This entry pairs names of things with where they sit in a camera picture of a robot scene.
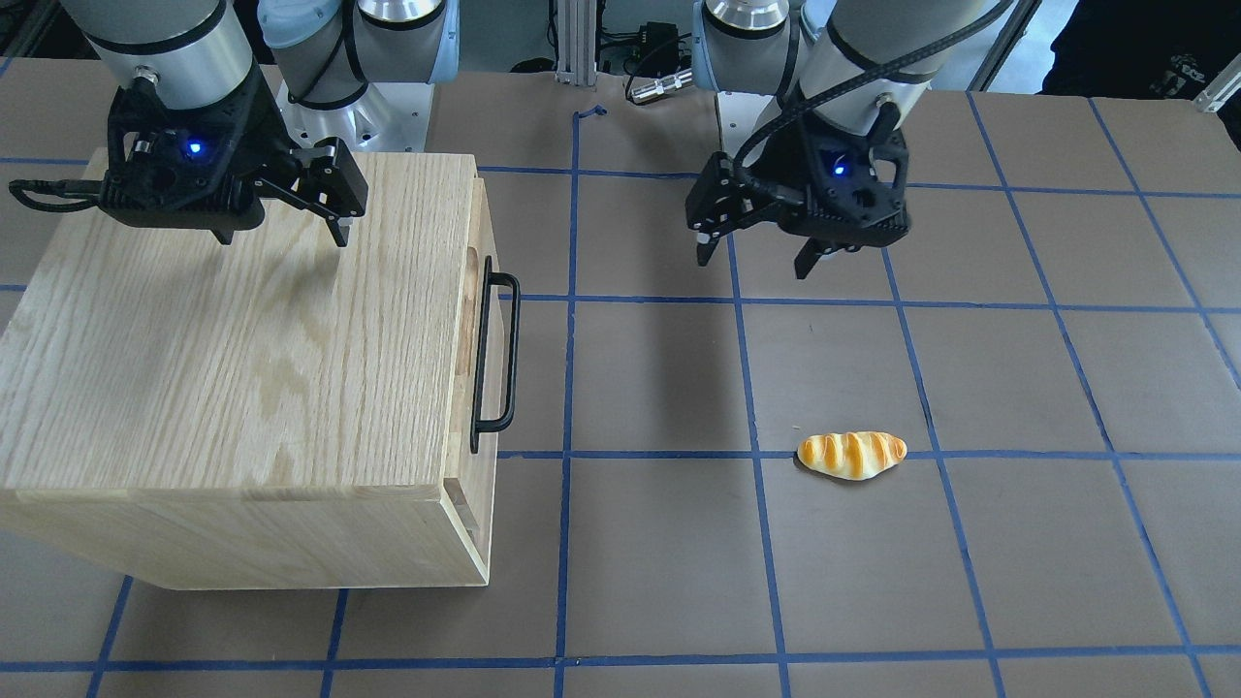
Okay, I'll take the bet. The wooden drawer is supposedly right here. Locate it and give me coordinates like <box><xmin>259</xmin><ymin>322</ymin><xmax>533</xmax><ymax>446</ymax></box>
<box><xmin>444</xmin><ymin>178</ymin><xmax>511</xmax><ymax>551</ymax></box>

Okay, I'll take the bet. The wooden drawer cabinet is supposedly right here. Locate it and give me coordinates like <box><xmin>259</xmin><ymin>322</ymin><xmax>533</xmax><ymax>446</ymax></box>
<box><xmin>1</xmin><ymin>153</ymin><xmax>491</xmax><ymax>590</ymax></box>

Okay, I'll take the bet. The toy bread roll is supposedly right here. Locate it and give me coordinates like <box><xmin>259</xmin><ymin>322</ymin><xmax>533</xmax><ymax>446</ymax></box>
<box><xmin>795</xmin><ymin>431</ymin><xmax>908</xmax><ymax>482</ymax></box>

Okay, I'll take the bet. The aluminium frame post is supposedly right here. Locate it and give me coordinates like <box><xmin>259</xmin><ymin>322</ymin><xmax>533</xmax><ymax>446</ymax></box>
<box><xmin>553</xmin><ymin>0</ymin><xmax>601</xmax><ymax>89</ymax></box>

